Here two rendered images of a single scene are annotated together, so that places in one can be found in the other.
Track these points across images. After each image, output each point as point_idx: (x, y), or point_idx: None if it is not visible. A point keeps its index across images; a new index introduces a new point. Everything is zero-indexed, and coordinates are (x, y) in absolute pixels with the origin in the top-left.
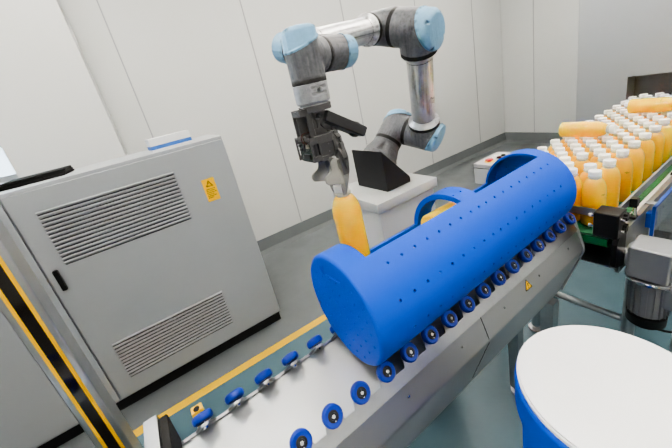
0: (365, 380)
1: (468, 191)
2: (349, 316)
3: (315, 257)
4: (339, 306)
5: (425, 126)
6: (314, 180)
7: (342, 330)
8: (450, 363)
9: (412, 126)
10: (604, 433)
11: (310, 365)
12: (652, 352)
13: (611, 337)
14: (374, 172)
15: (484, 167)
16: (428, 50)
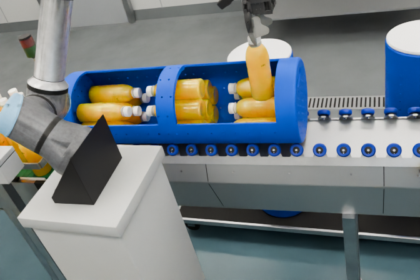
0: (312, 127)
1: (167, 67)
2: (303, 94)
3: (295, 81)
4: (302, 99)
5: (65, 81)
6: (267, 32)
7: (304, 122)
8: None
9: (62, 87)
10: (280, 50)
11: (332, 152)
12: (234, 53)
13: (232, 59)
14: (104, 152)
15: (7, 156)
16: None
